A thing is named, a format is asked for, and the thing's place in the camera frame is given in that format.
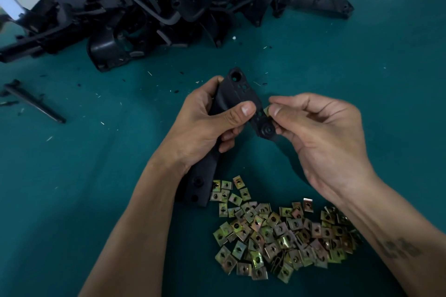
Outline person's left hand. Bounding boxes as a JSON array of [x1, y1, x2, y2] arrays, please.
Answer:
[[155, 75, 257, 176]]

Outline person's right hand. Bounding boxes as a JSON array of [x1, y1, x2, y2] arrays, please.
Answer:
[[268, 93, 377, 200]]

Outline black plastic bracket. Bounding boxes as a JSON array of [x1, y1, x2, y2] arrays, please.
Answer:
[[183, 67, 278, 207]]

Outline pile of brass clip nuts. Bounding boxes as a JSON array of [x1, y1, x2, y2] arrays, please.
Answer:
[[209, 175, 363, 284]]

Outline pile of black plastic brackets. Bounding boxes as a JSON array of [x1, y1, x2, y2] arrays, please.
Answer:
[[0, 0, 355, 73]]

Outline person's right forearm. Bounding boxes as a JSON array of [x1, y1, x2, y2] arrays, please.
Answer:
[[345, 175, 446, 297]]

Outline person's left forearm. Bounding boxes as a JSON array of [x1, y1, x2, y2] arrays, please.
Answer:
[[78, 161, 184, 297]]

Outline green table cloth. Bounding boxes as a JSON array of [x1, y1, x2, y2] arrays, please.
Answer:
[[0, 0, 446, 297]]

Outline thin black plastic strip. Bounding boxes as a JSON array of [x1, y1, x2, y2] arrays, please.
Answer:
[[3, 79, 67, 124]]

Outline white metal post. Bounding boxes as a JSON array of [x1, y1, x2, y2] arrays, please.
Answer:
[[0, 0, 27, 21]]

